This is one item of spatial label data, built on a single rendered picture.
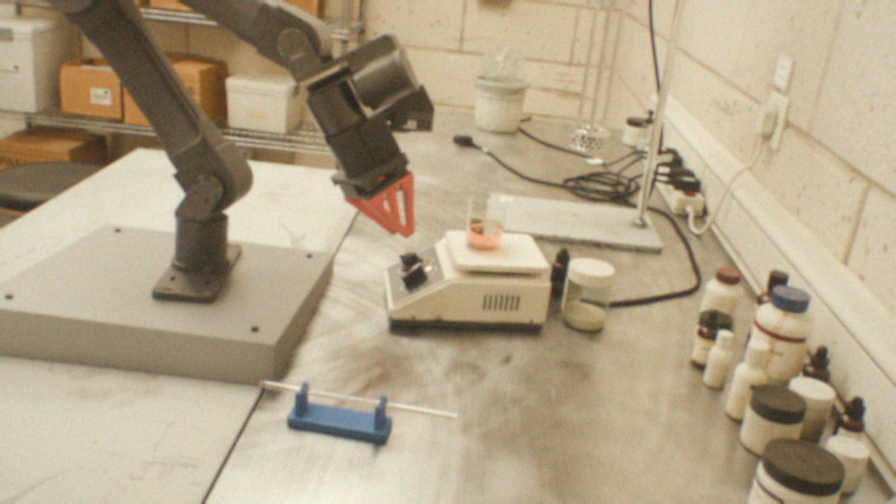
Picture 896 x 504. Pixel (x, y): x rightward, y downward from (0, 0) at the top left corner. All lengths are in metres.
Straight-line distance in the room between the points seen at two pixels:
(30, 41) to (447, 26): 1.56
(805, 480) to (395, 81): 0.57
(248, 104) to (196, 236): 2.32
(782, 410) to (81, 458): 0.66
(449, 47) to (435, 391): 2.65
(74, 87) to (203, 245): 2.53
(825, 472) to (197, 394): 0.60
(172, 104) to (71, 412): 0.36
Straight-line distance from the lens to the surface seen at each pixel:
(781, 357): 1.04
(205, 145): 1.00
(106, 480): 0.80
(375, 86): 0.95
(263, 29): 0.96
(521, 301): 1.05
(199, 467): 0.80
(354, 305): 1.10
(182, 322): 0.93
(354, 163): 0.98
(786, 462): 0.79
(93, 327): 0.95
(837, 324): 1.08
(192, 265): 1.04
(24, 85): 3.54
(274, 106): 3.29
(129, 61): 1.03
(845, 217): 1.20
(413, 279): 1.05
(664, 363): 1.06
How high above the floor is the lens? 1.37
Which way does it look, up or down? 21 degrees down
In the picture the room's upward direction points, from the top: 6 degrees clockwise
